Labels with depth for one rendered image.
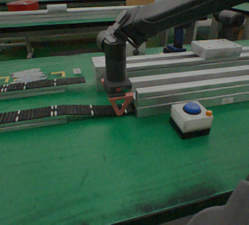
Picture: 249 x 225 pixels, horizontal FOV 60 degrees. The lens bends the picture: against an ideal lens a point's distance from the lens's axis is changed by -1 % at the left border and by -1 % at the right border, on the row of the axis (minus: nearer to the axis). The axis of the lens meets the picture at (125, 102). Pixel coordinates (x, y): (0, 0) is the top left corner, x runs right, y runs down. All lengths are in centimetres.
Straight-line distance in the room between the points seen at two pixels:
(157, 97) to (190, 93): 11
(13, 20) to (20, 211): 181
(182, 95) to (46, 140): 39
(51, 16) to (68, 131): 159
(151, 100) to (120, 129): 12
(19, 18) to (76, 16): 48
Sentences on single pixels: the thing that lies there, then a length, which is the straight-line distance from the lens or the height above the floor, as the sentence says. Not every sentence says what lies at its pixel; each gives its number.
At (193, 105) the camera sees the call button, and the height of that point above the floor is 85.
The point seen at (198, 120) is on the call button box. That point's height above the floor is 83.
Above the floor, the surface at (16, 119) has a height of 81.
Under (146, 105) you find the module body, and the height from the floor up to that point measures 81.
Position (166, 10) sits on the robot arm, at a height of 108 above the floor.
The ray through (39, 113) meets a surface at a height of 81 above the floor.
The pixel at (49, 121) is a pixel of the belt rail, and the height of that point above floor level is 79.
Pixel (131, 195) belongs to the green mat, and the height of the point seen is 78.
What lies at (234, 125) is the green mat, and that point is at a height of 78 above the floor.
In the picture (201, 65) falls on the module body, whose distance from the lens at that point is 89.
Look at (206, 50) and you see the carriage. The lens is 87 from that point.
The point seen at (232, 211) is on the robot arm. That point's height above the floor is 99.
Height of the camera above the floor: 115
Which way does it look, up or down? 31 degrees down
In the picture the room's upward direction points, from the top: straight up
